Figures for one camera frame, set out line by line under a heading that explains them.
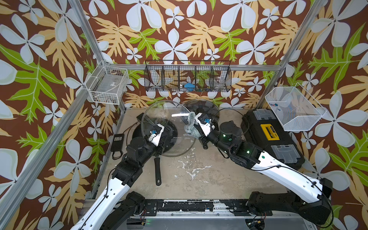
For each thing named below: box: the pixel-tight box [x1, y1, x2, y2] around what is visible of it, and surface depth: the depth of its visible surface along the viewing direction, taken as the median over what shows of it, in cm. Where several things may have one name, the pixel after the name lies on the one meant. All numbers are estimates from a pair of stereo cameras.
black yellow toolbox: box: [240, 108, 306, 171], surface depth 82 cm
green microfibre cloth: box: [183, 111, 202, 140], surface depth 64 cm
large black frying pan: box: [132, 117, 178, 186], surface depth 76 cm
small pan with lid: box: [181, 99, 221, 125], surface depth 121 cm
